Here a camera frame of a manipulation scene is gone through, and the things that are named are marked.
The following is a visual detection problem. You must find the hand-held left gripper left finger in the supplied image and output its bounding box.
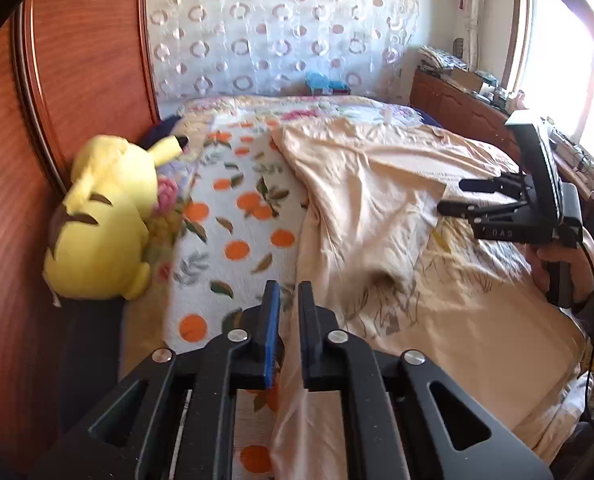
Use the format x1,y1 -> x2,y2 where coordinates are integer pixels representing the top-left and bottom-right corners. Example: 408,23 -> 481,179
32,280 -> 282,480

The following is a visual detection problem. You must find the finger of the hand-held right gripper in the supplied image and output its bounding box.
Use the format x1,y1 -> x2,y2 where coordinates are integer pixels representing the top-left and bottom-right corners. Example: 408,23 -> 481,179
459,172 -> 525,196
437,199 -> 522,223

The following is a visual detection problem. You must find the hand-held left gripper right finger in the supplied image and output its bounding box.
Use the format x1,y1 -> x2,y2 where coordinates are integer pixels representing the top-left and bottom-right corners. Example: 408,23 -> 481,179
297,280 -> 555,480

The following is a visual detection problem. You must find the beige cotton garment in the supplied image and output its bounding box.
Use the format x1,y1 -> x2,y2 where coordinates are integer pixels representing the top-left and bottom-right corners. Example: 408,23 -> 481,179
269,120 -> 594,480

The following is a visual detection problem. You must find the person's right hand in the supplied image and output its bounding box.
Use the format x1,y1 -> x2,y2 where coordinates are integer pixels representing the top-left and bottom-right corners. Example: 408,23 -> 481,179
532,244 -> 594,310

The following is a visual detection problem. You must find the wooden cabinet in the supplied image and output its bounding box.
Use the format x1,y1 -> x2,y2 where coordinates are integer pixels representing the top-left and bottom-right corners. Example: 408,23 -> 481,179
409,67 -> 594,251

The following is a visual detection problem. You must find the cardboard box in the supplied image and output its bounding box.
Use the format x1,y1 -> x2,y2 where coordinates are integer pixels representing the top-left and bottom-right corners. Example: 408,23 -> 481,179
449,67 -> 482,88

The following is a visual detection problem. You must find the orange fruit print blanket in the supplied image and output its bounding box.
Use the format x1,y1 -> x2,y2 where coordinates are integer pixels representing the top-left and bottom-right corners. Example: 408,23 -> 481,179
162,122 -> 310,480

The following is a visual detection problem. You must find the stack of folded cloths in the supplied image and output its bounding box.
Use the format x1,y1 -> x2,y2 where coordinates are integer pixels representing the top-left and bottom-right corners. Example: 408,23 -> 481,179
418,45 -> 470,73

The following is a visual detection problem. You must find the window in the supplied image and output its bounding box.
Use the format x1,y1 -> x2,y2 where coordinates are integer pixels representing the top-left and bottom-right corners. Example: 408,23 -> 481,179
507,0 -> 594,161

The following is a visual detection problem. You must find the white patterned window curtain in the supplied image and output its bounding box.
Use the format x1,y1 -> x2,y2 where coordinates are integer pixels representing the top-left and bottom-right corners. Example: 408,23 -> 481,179
452,0 -> 484,71

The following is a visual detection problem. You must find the blue toy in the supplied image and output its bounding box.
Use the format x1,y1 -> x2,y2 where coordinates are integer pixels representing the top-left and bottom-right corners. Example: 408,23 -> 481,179
304,71 -> 352,96

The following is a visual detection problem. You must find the floral blanket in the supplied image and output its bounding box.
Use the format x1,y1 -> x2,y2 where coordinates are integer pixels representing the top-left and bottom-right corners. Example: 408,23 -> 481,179
122,94 -> 442,361

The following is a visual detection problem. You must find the yellow plush toy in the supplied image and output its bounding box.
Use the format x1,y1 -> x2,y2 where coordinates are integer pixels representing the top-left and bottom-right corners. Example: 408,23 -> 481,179
43,134 -> 188,302

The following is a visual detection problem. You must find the circle pattern sheer curtain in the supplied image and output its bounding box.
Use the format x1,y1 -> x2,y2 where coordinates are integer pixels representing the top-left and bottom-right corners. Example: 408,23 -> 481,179
144,0 -> 420,106

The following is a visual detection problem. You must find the wooden wardrobe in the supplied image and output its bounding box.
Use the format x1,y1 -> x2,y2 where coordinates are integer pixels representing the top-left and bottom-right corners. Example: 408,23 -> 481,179
0,0 -> 160,476

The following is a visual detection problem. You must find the black cable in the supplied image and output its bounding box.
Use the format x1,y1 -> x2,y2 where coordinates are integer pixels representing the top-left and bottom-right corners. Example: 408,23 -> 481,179
574,230 -> 594,428

